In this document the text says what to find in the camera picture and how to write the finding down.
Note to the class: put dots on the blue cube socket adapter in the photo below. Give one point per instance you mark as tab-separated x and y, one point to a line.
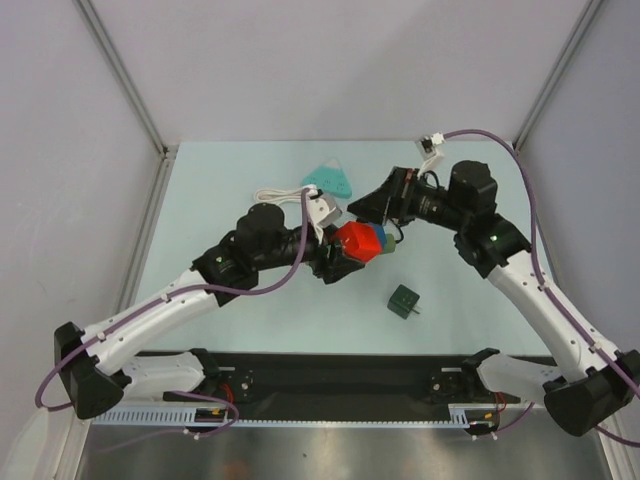
380	235

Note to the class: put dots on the right aluminium frame post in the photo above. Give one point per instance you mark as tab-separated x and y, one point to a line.
585	22

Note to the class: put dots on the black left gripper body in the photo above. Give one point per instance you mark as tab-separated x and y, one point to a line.
313	251

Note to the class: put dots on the dark green cube socket adapter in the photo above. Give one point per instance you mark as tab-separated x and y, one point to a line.
403	301

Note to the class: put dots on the left aluminium frame post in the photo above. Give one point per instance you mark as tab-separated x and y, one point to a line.
116	65

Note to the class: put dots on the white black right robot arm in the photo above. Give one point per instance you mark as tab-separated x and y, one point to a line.
592	378

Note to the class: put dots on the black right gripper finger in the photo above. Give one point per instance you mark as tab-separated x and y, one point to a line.
371	208
391	188

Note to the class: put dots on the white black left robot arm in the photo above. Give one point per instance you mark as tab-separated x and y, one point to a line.
102	364

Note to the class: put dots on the teal mountain-shaped power strip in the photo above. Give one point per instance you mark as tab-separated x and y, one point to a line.
331	178

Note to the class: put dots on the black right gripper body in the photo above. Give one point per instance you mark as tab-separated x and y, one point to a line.
400	195

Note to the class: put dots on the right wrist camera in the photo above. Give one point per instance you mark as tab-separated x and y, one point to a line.
430	148

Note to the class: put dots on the green power strip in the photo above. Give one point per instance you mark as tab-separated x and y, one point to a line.
389	247

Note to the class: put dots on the white cable duct rail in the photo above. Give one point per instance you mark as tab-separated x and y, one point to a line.
194	416

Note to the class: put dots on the aluminium frame post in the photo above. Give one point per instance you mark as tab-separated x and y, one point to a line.
585	22
116	65

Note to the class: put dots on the red cube socket adapter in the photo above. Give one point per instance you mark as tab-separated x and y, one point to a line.
359	240

